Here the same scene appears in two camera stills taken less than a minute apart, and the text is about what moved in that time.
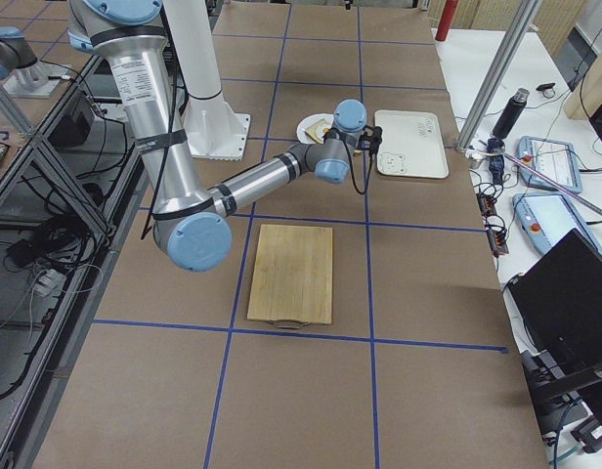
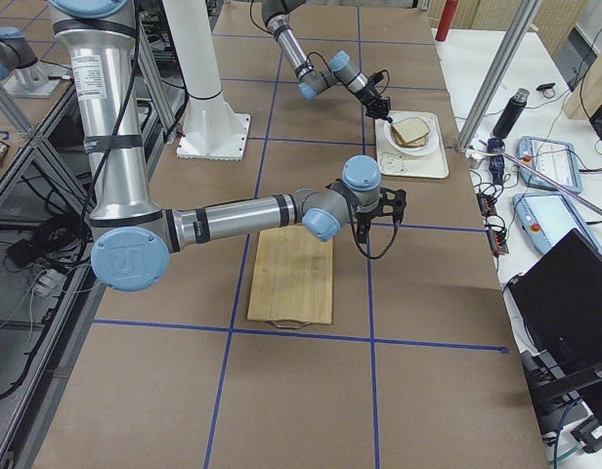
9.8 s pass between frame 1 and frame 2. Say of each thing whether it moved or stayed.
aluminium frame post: stayed
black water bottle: stayed
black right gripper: moved
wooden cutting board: stayed
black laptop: stayed
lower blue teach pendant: stayed
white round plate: moved
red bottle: stayed
